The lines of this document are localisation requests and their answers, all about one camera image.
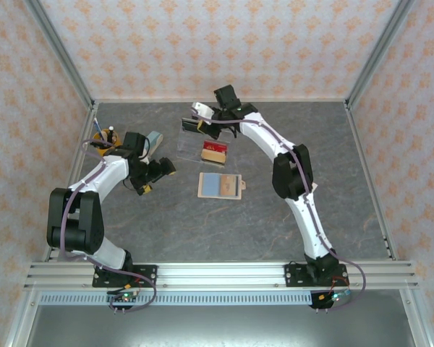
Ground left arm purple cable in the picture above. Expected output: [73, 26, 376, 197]
[63, 139, 158, 314]

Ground aluminium side rail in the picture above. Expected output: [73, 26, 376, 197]
[41, 104, 99, 263]
[344, 102, 399, 263]

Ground small circuit board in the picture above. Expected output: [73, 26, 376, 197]
[106, 291, 138, 304]
[320, 288, 351, 304]

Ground blue pen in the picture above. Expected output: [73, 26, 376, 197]
[93, 117, 106, 141]

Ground aluminium front mounting rail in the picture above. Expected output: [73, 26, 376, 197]
[23, 260, 420, 291]

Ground tan leather card case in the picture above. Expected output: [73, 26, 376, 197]
[200, 148, 228, 166]

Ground aluminium frame leg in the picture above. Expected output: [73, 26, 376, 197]
[399, 288, 433, 347]
[5, 288, 41, 347]

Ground teal and tan block eraser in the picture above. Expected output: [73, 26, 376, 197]
[146, 131, 164, 160]

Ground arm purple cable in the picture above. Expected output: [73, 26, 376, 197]
[191, 104, 367, 314]
[63, 139, 158, 314]

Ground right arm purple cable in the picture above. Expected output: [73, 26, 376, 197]
[191, 104, 367, 314]

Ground yellow pen cup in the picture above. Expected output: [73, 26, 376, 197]
[93, 132, 123, 159]

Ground aluminium back frame bar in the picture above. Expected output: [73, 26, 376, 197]
[93, 97, 348, 104]

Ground clear acrylic organizer tray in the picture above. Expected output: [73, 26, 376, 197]
[176, 122, 233, 166]

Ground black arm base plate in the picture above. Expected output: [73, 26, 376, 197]
[92, 265, 158, 288]
[284, 263, 350, 288]

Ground aluminium corner post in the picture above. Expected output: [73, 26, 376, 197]
[24, 0, 97, 109]
[345, 0, 417, 109]

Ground grey slotted cable duct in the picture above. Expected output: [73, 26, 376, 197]
[39, 293, 319, 307]

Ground brown credit card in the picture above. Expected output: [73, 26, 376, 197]
[219, 176, 239, 198]

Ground pink leather card holder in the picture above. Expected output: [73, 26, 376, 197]
[197, 172, 247, 200]

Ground red card box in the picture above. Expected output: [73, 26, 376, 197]
[203, 140, 229, 153]

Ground grey metal panel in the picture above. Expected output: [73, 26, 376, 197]
[25, 305, 419, 347]

